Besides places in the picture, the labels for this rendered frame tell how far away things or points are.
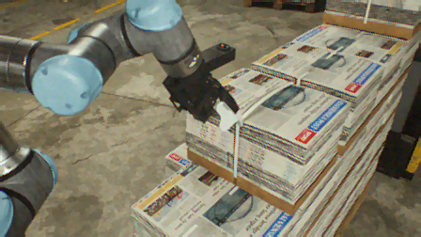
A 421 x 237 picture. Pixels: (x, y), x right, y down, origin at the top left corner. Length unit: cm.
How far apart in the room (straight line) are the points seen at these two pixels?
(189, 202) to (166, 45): 54
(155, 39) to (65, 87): 17
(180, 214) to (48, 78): 60
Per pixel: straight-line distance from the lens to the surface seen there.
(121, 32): 56
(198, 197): 100
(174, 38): 55
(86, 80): 45
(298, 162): 85
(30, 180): 85
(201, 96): 66
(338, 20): 168
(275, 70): 117
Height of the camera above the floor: 154
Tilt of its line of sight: 33 degrees down
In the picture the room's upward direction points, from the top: straight up
